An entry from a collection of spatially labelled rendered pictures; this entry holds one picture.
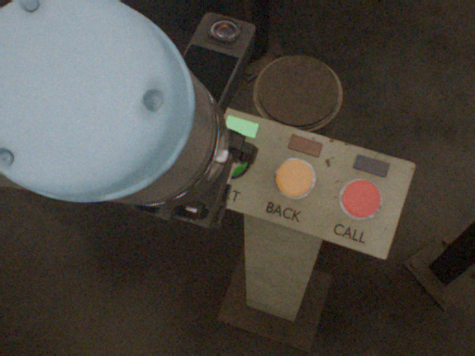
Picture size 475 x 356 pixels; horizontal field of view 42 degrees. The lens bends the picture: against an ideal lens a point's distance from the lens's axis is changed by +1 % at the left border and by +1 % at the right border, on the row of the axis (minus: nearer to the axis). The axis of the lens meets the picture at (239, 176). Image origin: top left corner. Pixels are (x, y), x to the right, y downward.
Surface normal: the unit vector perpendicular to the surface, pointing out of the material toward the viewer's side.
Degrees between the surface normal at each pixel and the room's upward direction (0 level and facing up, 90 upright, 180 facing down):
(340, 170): 20
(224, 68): 10
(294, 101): 0
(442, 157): 0
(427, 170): 0
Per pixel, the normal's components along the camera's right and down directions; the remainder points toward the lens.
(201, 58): 0.05, -0.55
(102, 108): -0.04, -0.07
